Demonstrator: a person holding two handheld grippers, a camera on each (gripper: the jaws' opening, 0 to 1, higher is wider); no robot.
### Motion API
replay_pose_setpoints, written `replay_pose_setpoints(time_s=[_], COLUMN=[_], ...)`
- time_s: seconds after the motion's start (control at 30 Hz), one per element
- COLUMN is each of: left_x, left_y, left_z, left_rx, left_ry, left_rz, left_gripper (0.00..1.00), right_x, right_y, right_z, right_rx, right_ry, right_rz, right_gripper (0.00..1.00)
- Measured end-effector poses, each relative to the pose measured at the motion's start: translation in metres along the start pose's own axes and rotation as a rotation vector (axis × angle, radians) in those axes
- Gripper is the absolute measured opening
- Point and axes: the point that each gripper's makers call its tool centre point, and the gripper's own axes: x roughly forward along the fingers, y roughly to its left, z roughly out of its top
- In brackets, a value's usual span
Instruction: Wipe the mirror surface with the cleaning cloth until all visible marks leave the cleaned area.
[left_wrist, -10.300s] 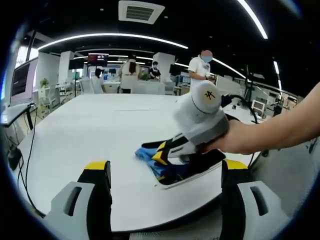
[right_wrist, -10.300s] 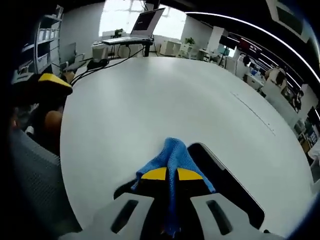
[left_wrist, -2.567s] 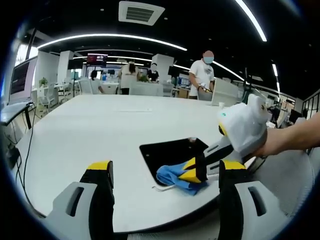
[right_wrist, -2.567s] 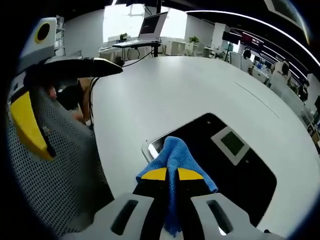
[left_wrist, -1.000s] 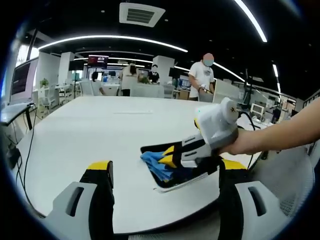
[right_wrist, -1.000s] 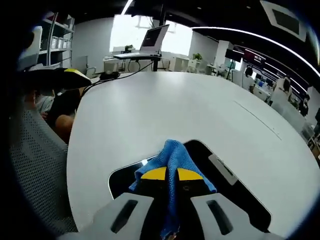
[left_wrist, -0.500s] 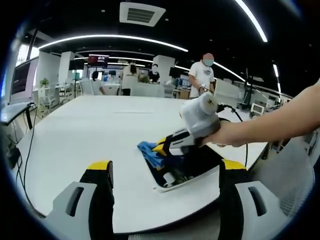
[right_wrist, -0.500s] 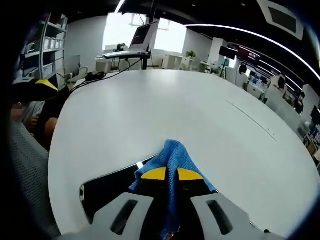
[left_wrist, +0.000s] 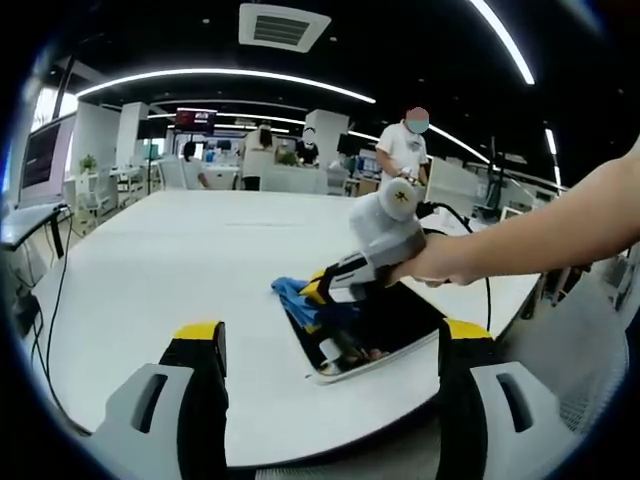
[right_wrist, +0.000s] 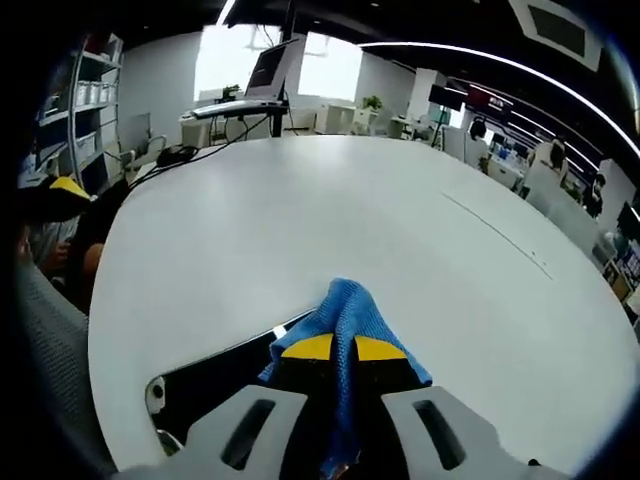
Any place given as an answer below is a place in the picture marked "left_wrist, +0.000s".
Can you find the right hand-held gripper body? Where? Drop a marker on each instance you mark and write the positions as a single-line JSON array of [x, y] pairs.
[[385, 230]]

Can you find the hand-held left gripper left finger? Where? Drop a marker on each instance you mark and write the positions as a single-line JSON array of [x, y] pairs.
[[205, 400]]

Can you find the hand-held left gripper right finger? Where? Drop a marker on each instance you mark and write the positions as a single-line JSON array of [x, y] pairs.
[[460, 400]]

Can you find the blue cleaning cloth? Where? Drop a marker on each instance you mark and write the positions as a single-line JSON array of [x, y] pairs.
[[295, 295]]

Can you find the black mirror with white frame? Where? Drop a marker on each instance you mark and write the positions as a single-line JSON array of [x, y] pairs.
[[400, 320]]

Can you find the person's right hand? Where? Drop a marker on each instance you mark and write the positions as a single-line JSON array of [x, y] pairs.
[[440, 260]]

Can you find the white desk partition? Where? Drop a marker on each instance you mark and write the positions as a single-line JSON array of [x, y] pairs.
[[452, 180]]

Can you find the white mesh office chair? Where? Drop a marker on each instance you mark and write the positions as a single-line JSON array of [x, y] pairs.
[[575, 350]]

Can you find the short ceiling light strip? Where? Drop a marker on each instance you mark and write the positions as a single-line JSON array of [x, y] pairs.
[[550, 141]]

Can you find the black power adapter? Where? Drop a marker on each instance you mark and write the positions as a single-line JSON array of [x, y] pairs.
[[27, 310]]

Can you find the long curved ceiling light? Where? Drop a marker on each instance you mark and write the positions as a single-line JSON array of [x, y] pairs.
[[225, 72]]

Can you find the straight ceiling light strip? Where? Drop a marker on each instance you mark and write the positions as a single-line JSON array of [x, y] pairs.
[[510, 40]]

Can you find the ceiling air vent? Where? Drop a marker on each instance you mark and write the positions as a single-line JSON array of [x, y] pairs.
[[284, 25]]

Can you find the side desk with black leg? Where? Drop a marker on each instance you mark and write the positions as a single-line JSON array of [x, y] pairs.
[[55, 225]]

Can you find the potted green plant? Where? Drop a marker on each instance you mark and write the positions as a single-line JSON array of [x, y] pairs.
[[88, 163]]

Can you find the large computer monitor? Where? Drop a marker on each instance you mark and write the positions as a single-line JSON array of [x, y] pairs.
[[45, 155]]

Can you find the red wall screen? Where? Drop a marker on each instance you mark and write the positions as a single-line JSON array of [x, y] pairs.
[[196, 120]]

